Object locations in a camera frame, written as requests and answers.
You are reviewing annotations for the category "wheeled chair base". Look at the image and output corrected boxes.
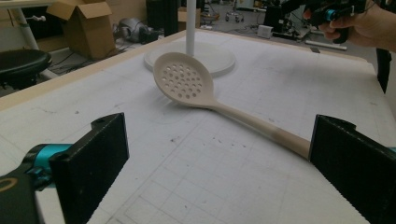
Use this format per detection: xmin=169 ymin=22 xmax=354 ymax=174
xmin=224 ymin=8 xmax=245 ymax=23

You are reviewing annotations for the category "black round stool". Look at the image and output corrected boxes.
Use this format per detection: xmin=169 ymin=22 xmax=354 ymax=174
xmin=0 ymin=49 xmax=53 ymax=90

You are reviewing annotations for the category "grey and black device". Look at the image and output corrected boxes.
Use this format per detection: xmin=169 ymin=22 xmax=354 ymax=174
xmin=115 ymin=17 xmax=163 ymax=45

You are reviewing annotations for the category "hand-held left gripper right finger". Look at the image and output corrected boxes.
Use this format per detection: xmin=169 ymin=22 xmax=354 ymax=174
xmin=308 ymin=114 xmax=396 ymax=224

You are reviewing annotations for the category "small cardboard box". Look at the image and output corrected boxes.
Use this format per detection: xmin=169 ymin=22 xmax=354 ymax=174
xmin=177 ymin=7 xmax=202 ymax=33

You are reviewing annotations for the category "white round stand base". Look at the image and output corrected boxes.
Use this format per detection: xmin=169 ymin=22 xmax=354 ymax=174
xmin=143 ymin=41 xmax=236 ymax=78

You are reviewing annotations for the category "beige slotted spoon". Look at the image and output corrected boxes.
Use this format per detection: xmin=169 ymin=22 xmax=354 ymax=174
xmin=152 ymin=51 xmax=312 ymax=161

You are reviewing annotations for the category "small white box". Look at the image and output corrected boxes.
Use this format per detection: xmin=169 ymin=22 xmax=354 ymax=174
xmin=257 ymin=24 xmax=275 ymax=40

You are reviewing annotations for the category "white stand pole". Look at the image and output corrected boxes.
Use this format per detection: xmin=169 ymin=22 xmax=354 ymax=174
xmin=185 ymin=0 xmax=197 ymax=57

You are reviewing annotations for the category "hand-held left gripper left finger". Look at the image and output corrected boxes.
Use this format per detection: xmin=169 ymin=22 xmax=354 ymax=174
xmin=49 ymin=112 xmax=130 ymax=224

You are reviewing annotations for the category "white table leg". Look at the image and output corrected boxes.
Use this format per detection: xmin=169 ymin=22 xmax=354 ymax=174
xmin=11 ymin=7 xmax=59 ymax=80

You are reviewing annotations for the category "open cardboard box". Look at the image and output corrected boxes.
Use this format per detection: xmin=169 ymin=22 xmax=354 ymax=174
xmin=46 ymin=0 xmax=117 ymax=61

